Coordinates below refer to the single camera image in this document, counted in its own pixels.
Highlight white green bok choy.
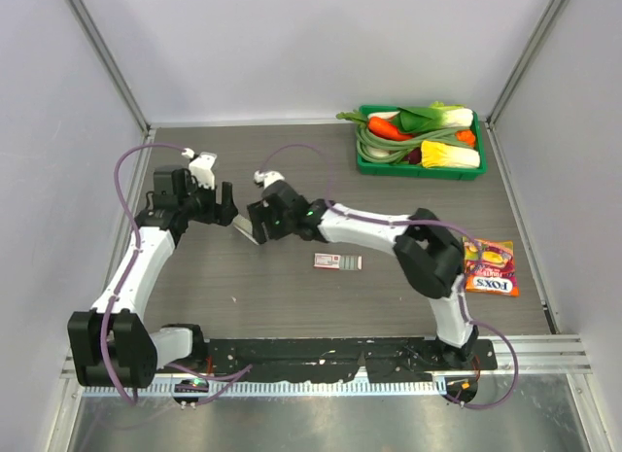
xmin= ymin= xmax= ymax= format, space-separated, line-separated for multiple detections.
xmin=396 ymin=102 xmax=474 ymax=133

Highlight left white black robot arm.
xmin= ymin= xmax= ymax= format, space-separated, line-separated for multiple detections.
xmin=67 ymin=165 xmax=238 ymax=391

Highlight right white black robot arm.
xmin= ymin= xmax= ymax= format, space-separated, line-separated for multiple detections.
xmin=247 ymin=171 xmax=478 ymax=369

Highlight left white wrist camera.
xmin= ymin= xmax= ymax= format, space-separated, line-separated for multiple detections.
xmin=182 ymin=148 xmax=218 ymax=190

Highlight white slotted cable duct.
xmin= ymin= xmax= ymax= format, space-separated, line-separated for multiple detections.
xmin=82 ymin=377 xmax=448 ymax=398

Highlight aluminium front rail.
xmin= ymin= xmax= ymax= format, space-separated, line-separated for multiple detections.
xmin=60 ymin=334 xmax=594 ymax=379

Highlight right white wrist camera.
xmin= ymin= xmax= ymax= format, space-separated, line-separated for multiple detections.
xmin=253 ymin=170 xmax=285 ymax=190

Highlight small orange carrot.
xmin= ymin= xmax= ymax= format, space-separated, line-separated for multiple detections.
xmin=455 ymin=129 xmax=477 ymax=149

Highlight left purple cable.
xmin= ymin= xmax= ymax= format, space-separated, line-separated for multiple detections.
xmin=99 ymin=143 xmax=254 ymax=407

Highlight yellow napa cabbage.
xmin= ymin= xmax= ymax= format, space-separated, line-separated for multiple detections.
xmin=421 ymin=140 xmax=481 ymax=169

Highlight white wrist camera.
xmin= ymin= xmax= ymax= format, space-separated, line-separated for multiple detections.
xmin=182 ymin=148 xmax=218 ymax=190
xmin=253 ymin=170 xmax=285 ymax=190

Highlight green long beans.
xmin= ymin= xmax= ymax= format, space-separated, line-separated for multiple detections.
xmin=356 ymin=127 xmax=468 ymax=164

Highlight orange candy bag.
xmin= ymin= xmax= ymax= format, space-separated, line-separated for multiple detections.
xmin=463 ymin=237 xmax=520 ymax=297

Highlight green plastic tray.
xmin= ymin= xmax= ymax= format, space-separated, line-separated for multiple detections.
xmin=337 ymin=105 xmax=488 ymax=180

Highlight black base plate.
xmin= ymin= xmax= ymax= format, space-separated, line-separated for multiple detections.
xmin=176 ymin=337 xmax=498 ymax=384

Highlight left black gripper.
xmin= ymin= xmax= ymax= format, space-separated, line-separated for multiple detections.
xmin=180 ymin=174 xmax=238 ymax=227

